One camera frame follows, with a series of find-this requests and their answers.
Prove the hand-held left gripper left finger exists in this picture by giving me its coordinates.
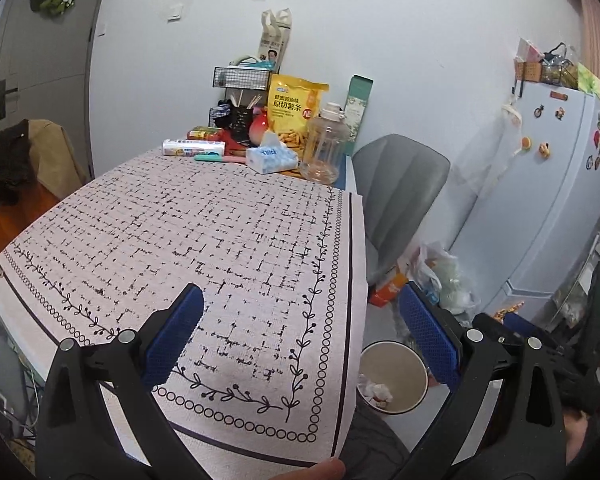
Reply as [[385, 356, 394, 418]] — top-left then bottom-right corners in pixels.
[[35, 282, 205, 480]]

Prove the round trash bin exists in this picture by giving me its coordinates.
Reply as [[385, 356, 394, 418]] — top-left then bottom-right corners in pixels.
[[358, 341, 429, 415]]

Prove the pink box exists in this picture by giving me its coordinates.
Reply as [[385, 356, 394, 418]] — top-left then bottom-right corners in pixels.
[[517, 37, 547, 63]]

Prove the white printed roll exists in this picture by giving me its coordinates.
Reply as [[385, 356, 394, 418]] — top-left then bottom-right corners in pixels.
[[161, 139, 227, 158]]

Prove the white fridge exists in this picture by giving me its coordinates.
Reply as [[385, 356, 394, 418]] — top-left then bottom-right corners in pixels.
[[462, 80, 600, 321]]

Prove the orange box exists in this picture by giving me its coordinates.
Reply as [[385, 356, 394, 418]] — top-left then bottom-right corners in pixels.
[[369, 267, 411, 308]]

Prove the blue white tissue pack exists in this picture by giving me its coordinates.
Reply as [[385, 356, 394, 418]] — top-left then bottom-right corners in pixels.
[[245, 131, 299, 176]]

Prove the grey chair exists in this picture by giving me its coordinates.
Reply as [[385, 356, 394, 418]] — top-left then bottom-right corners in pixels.
[[351, 133, 452, 286]]

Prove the green carton box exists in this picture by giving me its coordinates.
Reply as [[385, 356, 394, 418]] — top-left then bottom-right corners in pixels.
[[342, 75, 374, 141]]

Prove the green patterned box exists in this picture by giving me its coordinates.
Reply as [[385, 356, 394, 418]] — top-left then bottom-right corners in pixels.
[[577, 62, 600, 100]]

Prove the white net bag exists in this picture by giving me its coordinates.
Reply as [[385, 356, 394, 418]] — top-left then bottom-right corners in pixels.
[[500, 92, 524, 130]]

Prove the yellow snack bag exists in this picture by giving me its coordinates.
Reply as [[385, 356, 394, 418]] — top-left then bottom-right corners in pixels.
[[266, 74, 330, 153]]

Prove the brown woven basket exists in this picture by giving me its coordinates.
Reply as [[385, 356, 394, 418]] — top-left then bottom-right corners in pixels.
[[514, 57, 542, 83]]

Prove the person's left hand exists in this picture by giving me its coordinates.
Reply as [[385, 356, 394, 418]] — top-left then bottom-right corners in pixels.
[[279, 457, 347, 480]]

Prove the white plastic bag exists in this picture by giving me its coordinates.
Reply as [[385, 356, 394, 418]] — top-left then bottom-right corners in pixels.
[[412, 242, 481, 313]]

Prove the black wire basket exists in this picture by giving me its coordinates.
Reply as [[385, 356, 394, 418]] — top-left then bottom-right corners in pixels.
[[212, 66, 272, 92]]

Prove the grey door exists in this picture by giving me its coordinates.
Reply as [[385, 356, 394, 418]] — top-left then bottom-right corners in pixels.
[[0, 0, 103, 181]]

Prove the black cloth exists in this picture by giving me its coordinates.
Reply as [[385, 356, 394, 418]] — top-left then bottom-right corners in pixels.
[[0, 125, 35, 207]]

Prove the brown coat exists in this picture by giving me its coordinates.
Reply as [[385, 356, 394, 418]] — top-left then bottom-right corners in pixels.
[[27, 119, 90, 201]]

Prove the dark wire basket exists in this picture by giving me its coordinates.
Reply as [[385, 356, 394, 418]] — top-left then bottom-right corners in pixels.
[[540, 42, 581, 87]]

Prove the black pen holder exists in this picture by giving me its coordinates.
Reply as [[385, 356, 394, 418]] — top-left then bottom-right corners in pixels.
[[230, 102, 254, 143]]

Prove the black box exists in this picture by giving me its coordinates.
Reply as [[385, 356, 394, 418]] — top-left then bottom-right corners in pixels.
[[209, 102, 233, 128]]

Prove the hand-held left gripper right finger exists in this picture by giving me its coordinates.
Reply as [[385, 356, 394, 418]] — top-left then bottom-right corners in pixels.
[[392, 281, 568, 480]]

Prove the clear plastic water bottle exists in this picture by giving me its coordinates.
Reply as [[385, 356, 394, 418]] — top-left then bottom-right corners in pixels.
[[298, 102, 351, 183]]

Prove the patterned beige tablecloth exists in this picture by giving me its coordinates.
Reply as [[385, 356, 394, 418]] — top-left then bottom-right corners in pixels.
[[0, 147, 370, 468]]

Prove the red packet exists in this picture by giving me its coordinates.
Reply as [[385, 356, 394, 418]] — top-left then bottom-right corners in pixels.
[[187, 127, 231, 143]]

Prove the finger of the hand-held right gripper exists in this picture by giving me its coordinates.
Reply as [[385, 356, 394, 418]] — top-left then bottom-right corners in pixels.
[[472, 312, 523, 348], [500, 312, 568, 358]]

